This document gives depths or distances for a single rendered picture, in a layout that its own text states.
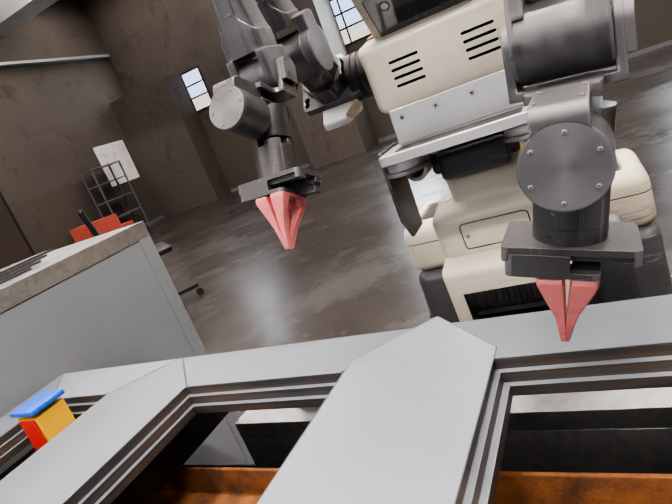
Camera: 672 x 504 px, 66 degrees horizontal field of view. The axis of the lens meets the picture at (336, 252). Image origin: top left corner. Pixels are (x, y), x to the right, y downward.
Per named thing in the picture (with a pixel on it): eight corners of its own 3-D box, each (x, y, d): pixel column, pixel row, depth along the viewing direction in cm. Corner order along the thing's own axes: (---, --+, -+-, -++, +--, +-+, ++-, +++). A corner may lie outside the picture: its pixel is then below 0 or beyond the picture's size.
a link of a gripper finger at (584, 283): (595, 362, 43) (602, 258, 39) (504, 352, 46) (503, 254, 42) (594, 321, 49) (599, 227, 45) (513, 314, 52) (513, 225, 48)
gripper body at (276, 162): (299, 179, 68) (290, 126, 69) (238, 199, 73) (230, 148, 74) (323, 187, 74) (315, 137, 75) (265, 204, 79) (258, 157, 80)
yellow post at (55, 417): (95, 516, 84) (35, 418, 79) (76, 514, 87) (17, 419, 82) (118, 492, 88) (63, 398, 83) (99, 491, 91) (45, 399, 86)
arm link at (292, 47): (330, 49, 91) (304, 60, 94) (297, 13, 83) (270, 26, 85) (333, 94, 88) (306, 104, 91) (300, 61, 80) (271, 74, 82)
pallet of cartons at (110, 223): (109, 246, 1231) (95, 219, 1213) (144, 235, 1177) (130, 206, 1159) (81, 260, 1158) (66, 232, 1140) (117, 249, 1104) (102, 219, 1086)
